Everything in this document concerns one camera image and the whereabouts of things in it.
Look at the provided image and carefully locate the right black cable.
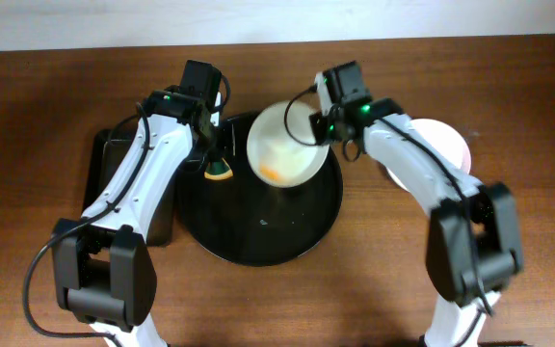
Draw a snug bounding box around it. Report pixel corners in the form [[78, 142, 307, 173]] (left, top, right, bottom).
[[283, 85, 495, 347]]

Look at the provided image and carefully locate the pinkish white plate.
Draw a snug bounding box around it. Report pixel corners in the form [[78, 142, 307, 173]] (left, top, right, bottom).
[[411, 119, 472, 174]]

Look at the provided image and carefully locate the black cable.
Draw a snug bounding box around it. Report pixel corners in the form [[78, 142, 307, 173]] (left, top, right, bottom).
[[283, 85, 495, 347], [21, 71, 233, 341]]

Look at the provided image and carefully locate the green and yellow sponge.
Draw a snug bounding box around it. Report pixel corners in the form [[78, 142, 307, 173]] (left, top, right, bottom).
[[204, 159, 233, 181]]

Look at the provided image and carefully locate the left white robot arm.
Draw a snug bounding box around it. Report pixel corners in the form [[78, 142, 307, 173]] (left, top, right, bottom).
[[46, 60, 226, 346]]

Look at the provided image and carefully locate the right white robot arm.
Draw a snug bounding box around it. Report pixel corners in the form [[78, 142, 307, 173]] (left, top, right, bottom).
[[309, 62, 524, 346]]

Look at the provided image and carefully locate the left black cable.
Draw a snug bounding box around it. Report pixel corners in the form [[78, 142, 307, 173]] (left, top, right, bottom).
[[21, 71, 233, 341]]

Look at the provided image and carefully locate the round black serving tray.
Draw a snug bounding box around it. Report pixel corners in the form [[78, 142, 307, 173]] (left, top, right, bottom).
[[174, 111, 343, 267]]

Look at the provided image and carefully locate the rectangular black tray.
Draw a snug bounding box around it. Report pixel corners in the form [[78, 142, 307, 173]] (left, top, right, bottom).
[[82, 129, 175, 247]]

